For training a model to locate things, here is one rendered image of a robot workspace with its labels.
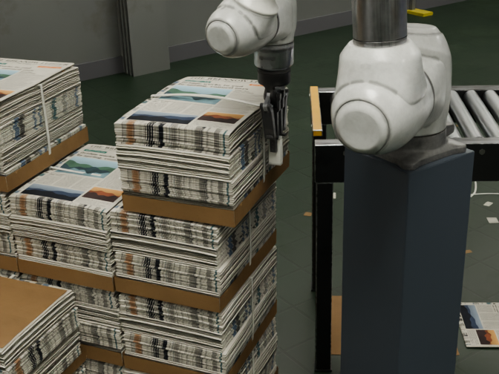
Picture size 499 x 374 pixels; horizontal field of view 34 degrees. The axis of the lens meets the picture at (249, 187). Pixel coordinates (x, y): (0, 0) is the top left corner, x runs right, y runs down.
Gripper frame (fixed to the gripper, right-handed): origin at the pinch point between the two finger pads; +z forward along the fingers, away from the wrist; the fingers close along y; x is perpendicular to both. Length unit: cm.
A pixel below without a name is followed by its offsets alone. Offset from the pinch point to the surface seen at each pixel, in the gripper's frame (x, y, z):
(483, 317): 42, -94, 95
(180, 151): -15.5, 18.2, -4.7
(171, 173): -17.9, 18.3, 0.8
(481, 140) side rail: 40, -63, 16
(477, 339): 43, -79, 95
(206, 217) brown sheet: -10.1, 17.9, 10.9
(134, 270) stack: -30.1, 18.5, 28.1
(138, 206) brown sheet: -27.6, 18.1, 10.7
